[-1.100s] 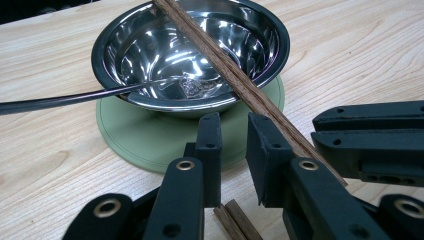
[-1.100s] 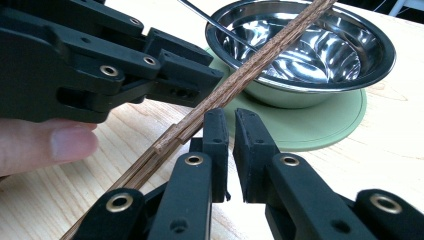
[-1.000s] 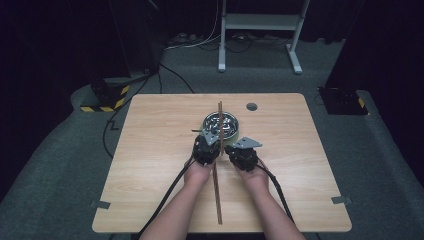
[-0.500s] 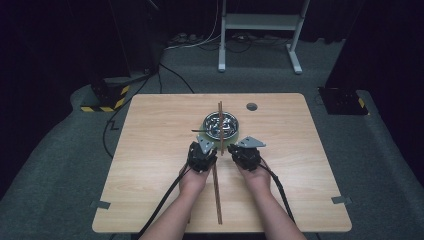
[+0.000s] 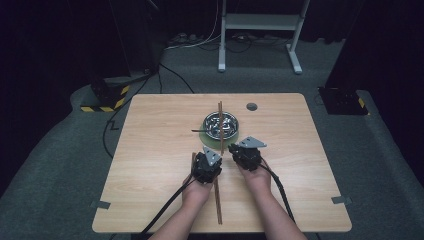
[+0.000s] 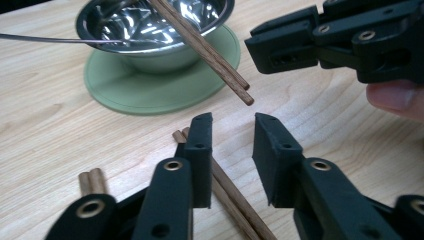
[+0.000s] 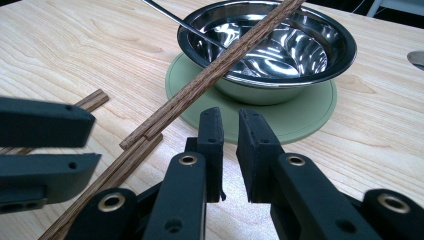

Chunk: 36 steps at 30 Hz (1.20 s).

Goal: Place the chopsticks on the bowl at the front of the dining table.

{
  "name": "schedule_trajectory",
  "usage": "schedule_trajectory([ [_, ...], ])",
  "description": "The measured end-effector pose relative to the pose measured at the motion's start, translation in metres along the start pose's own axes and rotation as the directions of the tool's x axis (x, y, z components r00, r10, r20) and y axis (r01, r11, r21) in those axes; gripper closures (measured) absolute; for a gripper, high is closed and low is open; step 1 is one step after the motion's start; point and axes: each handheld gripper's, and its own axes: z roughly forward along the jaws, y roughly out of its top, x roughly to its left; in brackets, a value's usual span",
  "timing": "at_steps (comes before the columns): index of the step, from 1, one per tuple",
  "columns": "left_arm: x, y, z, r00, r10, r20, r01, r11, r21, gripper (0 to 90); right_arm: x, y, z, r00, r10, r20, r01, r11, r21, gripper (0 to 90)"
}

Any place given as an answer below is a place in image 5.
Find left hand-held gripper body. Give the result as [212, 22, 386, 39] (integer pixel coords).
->
[191, 145, 223, 185]

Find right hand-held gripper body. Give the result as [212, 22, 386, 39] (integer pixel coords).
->
[229, 135, 268, 172]

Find shiny metal bowl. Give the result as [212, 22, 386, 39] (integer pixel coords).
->
[202, 111, 240, 141]

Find person's left hand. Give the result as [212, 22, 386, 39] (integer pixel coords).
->
[181, 173, 215, 209]

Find person's right hand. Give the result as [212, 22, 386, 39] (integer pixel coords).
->
[237, 163, 273, 198]

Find grey tape piece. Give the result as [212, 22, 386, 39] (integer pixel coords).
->
[331, 195, 353, 206]
[89, 199, 112, 211]

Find black yellow striped stand base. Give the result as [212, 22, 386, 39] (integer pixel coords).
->
[80, 77, 131, 113]

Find power strip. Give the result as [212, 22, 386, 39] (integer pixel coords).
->
[168, 32, 203, 46]

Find white metal stand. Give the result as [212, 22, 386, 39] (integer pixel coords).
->
[217, 0, 311, 75]

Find right hand-held gripper black cable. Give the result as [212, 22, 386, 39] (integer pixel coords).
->
[259, 157, 297, 224]

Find hand-held gripper black cable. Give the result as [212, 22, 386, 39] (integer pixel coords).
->
[138, 174, 197, 239]
[259, 157, 297, 224]

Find left hand-held gripper black cable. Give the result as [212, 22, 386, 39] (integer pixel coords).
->
[138, 174, 197, 239]

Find black floor cable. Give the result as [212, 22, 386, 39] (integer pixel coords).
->
[158, 62, 196, 95]
[101, 74, 153, 159]

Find white floor cable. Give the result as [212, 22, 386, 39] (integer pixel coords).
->
[164, 0, 223, 52]

